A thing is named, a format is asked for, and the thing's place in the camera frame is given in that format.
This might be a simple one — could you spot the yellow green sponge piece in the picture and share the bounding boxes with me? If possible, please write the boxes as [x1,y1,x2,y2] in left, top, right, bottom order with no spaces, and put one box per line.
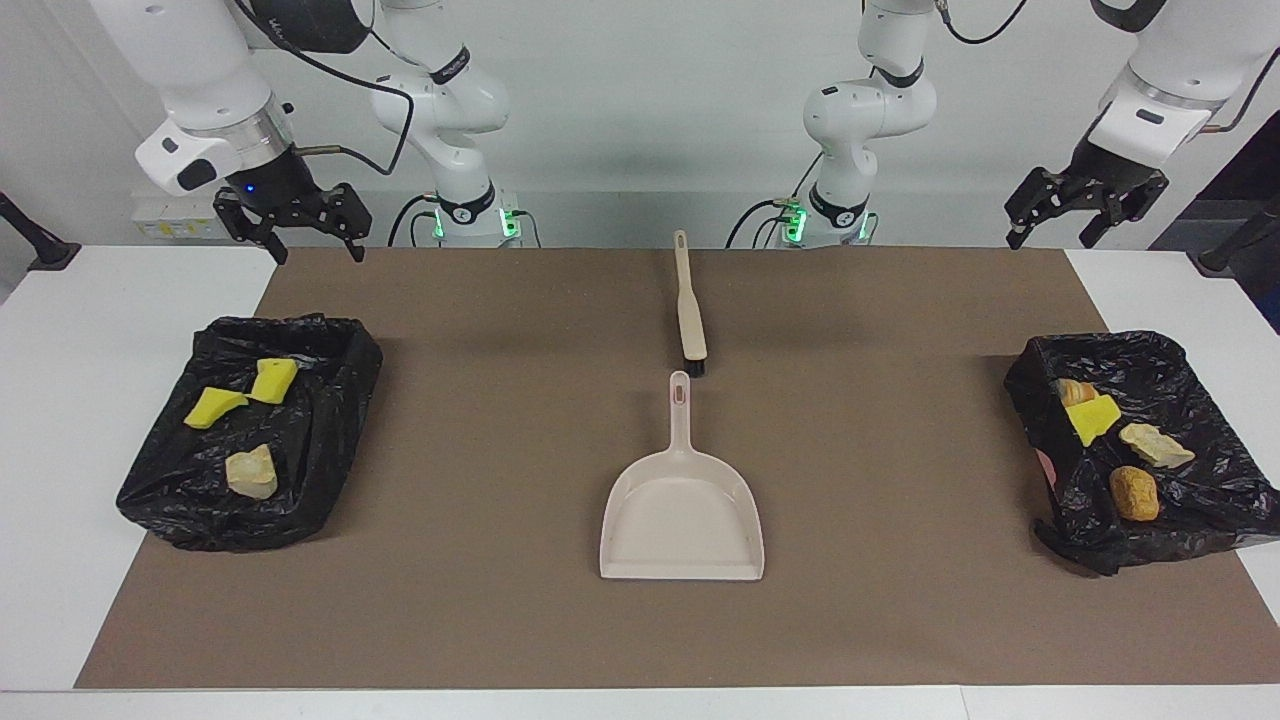
[184,387,250,430]
[1064,394,1123,448]
[249,357,300,405]

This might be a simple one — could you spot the orange crusted cream foam chunk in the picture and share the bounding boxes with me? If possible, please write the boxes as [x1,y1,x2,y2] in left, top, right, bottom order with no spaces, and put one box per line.
[225,443,280,499]

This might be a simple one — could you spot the golden brown foam chunk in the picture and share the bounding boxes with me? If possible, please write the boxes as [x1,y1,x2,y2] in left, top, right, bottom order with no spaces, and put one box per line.
[1109,465,1162,523]

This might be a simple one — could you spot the beige hand brush black bristles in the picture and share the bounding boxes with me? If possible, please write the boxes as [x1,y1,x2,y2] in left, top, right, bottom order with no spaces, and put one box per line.
[672,229,710,378]

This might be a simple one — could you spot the beige plastic dustpan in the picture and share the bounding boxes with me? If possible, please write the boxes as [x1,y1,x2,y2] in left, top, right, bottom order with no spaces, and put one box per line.
[598,370,766,582]

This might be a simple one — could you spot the black trash bag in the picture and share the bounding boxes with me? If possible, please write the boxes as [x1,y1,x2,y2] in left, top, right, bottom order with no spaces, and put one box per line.
[117,314,384,553]
[1004,331,1280,577]

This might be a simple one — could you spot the black stand leg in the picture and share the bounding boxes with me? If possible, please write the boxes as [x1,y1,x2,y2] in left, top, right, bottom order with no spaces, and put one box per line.
[1195,195,1280,277]
[0,190,81,272]

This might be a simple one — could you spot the dark fabric panel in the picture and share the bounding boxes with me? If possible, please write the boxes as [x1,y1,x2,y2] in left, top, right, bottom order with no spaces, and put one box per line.
[1148,108,1280,251]

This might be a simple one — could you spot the brown paper table mat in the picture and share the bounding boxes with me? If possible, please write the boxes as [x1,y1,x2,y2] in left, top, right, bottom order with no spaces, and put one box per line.
[75,247,1280,691]

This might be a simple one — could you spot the black right arm base cable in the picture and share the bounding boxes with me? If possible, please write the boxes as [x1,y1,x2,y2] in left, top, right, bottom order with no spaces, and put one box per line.
[387,193,442,248]

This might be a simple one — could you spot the black arm base cable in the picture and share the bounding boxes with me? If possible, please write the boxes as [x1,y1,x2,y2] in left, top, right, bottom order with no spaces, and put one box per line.
[725,150,826,249]
[387,193,442,248]

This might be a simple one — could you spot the white wall socket box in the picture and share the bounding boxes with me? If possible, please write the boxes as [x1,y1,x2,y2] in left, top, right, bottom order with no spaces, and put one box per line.
[132,193,229,241]

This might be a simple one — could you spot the black left arm base cable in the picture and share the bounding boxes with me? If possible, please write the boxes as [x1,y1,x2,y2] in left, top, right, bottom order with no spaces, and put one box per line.
[725,150,826,249]

